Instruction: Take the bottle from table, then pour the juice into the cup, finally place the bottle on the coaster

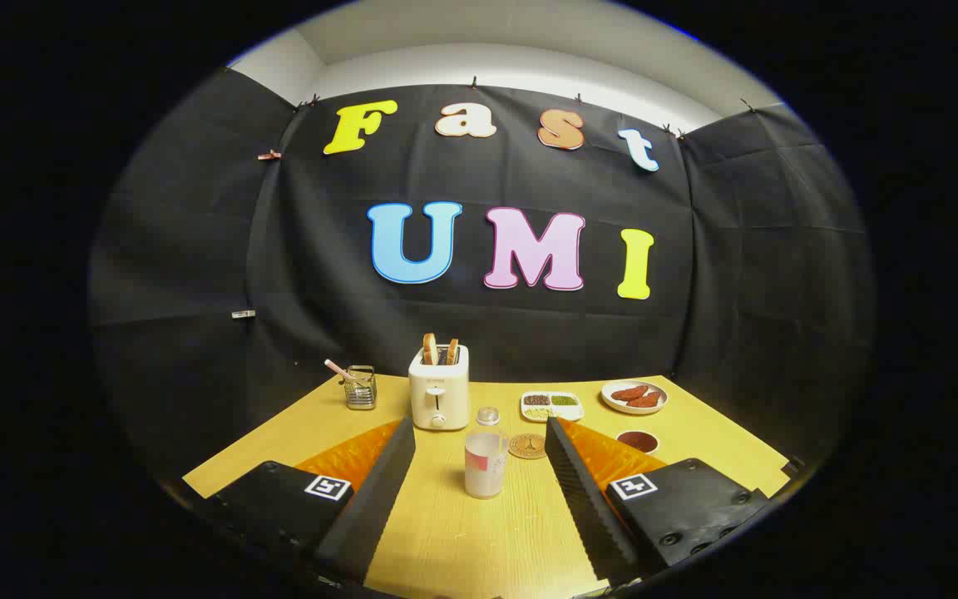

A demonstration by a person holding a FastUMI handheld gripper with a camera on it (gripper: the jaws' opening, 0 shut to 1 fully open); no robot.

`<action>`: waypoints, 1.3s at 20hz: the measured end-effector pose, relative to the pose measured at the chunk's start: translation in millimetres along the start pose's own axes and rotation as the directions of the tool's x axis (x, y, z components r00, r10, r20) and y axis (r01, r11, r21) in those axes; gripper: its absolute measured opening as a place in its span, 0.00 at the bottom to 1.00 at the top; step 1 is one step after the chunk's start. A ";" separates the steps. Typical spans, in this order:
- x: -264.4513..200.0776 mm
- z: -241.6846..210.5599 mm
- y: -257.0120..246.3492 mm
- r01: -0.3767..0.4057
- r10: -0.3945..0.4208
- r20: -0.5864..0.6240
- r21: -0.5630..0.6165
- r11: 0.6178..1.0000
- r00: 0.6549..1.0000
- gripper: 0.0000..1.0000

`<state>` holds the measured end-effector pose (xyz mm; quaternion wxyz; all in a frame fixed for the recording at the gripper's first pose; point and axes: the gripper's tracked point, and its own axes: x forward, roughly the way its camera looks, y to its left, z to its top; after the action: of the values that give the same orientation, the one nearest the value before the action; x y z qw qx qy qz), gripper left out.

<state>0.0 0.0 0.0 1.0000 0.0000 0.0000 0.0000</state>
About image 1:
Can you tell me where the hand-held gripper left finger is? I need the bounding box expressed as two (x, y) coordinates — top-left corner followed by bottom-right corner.
(184, 416), (417, 587)

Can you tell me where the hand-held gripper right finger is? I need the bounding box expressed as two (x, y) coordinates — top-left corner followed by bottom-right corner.
(544, 416), (773, 590)

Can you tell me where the clear glass juice bottle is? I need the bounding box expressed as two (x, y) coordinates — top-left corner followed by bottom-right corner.
(464, 406), (510, 500)

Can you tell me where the white divided dish with beans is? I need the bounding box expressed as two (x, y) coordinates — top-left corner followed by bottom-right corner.
(520, 391), (585, 423)

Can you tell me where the round white plate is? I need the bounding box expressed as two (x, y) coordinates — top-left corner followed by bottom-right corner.
(600, 380), (669, 415)

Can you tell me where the wooden table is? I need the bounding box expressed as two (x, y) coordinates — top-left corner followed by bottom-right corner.
(184, 374), (792, 599)

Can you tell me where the white toaster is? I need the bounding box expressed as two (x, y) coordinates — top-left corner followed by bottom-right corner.
(408, 344), (471, 431)

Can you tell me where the black backdrop cloth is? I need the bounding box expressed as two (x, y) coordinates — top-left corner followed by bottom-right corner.
(88, 67), (875, 500)

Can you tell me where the metal wire basket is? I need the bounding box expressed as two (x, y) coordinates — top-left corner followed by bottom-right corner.
(343, 365), (378, 411)

